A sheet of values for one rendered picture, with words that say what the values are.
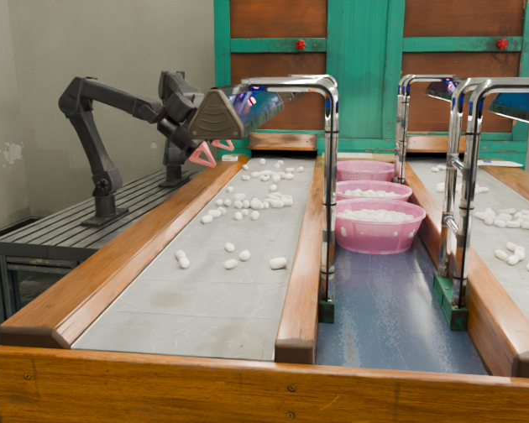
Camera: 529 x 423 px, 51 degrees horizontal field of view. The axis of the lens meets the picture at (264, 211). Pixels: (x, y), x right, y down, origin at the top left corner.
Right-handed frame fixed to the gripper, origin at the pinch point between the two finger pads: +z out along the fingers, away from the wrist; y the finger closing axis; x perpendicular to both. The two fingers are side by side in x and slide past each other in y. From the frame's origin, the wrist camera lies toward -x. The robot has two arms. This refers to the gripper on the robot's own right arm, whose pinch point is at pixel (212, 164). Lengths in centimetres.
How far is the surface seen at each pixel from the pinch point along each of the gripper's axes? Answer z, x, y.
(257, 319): 27, -6, -81
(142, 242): 2, 11, -51
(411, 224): 50, -28, -24
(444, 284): 55, -27, -55
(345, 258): 42, -11, -30
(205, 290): 18, 1, -70
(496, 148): 85, -64, 87
